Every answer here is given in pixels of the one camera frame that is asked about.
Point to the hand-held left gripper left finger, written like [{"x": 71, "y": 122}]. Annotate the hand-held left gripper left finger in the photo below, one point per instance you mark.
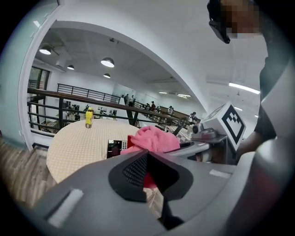
[{"x": 92, "y": 196}]

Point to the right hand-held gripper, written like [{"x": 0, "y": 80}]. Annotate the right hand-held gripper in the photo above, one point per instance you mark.
[{"x": 232, "y": 124}]

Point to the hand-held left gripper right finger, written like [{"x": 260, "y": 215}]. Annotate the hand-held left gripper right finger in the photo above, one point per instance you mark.
[{"x": 202, "y": 184}]

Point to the pink cloth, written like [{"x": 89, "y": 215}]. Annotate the pink cloth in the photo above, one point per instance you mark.
[{"x": 156, "y": 138}]

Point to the grey keypad device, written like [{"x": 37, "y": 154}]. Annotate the grey keypad device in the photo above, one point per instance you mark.
[{"x": 115, "y": 148}]

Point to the person's right forearm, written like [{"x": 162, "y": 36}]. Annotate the person's right forearm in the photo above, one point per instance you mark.
[{"x": 250, "y": 143}]

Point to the round table with checked tablecloth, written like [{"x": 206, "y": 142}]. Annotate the round table with checked tablecloth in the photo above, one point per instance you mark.
[{"x": 80, "y": 149}]

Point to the white ceiling strip light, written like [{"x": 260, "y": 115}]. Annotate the white ceiling strip light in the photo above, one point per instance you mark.
[
  {"x": 244, "y": 88},
  {"x": 238, "y": 108},
  {"x": 184, "y": 95}
]

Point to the yellow bottle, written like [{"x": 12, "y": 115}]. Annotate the yellow bottle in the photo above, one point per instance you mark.
[{"x": 88, "y": 118}]

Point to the dark railing with wooden handrail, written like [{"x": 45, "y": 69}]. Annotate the dark railing with wooden handrail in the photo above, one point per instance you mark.
[{"x": 61, "y": 113}]

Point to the person's black shirt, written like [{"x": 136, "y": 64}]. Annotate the person's black shirt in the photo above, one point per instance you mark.
[{"x": 269, "y": 76}]

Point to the black pendant lamp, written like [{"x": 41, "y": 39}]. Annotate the black pendant lamp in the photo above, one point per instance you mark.
[
  {"x": 107, "y": 62},
  {"x": 106, "y": 75},
  {"x": 45, "y": 50},
  {"x": 70, "y": 67}
]

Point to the dark framed window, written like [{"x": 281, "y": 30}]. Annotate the dark framed window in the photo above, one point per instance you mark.
[{"x": 39, "y": 78}]

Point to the frosted glass door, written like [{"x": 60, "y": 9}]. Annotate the frosted glass door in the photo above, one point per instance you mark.
[{"x": 11, "y": 92}]

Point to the person's face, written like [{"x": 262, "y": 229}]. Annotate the person's face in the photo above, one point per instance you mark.
[{"x": 244, "y": 18}]

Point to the black head-mounted camera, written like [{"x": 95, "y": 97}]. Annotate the black head-mounted camera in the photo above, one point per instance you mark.
[{"x": 219, "y": 30}]

